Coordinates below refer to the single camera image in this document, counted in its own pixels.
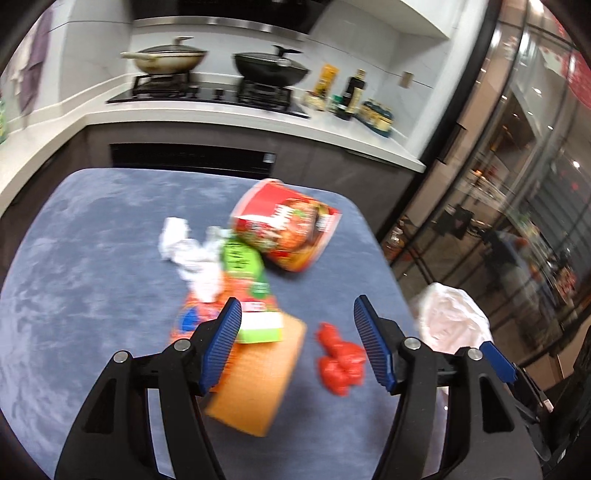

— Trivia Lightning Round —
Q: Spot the beige wok with lid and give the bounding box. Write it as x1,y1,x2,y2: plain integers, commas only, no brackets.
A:
121,37,208,75

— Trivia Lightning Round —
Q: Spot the orange plastic bag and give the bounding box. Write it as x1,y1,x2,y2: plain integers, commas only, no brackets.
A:
168,272,278,356

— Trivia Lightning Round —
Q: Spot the black gas stove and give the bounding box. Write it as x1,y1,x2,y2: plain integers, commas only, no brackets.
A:
106,74,310,120

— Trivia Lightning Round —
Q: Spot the red wrapper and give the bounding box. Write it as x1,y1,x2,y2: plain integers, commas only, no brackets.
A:
315,322,368,398

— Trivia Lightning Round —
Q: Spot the red instant noodle cup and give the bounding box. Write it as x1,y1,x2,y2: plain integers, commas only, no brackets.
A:
229,178,342,272

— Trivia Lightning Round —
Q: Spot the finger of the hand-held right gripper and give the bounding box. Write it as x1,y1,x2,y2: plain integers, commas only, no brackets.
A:
479,340,555,416

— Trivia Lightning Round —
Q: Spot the trash bin with white bag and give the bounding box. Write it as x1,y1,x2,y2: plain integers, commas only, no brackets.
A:
409,281,492,365

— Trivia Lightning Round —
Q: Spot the white tissue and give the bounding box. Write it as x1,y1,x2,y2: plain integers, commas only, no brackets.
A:
158,217,227,303

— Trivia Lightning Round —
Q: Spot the black range hood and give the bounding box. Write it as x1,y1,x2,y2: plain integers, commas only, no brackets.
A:
134,0,324,35

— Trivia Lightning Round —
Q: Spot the kitchen counter with grey cabinets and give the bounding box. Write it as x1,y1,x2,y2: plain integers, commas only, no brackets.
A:
0,106,426,217

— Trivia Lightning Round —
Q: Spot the orange waffle cloth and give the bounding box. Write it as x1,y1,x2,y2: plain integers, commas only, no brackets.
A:
203,314,308,437

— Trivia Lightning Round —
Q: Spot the black wok with lid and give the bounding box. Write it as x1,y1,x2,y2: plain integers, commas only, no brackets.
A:
232,45,311,88

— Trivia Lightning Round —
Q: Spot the white hanging towel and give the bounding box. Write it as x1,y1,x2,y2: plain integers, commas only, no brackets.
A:
10,46,29,95

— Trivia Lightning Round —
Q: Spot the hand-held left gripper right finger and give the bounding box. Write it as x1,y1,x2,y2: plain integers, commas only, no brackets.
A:
353,294,542,480

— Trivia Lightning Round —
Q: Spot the dark soy sauce bottle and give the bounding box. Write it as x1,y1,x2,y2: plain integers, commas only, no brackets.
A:
344,69,366,116

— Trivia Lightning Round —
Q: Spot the blue plush table cover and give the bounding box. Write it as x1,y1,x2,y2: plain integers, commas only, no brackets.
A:
0,168,448,480

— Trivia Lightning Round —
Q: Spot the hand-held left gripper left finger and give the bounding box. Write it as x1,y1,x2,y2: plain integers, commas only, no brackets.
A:
54,296,243,480

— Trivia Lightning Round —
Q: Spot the black framed glass door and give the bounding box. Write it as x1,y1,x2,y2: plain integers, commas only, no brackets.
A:
379,0,591,370

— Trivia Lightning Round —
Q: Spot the green packet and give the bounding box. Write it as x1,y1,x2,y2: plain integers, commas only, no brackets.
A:
219,237,284,344

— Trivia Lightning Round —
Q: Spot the purple hanging towel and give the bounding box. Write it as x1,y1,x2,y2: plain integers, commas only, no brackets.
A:
18,9,54,116

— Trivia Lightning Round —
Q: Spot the seasoning jar set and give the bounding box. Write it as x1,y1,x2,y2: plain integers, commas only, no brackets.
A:
360,99,394,137

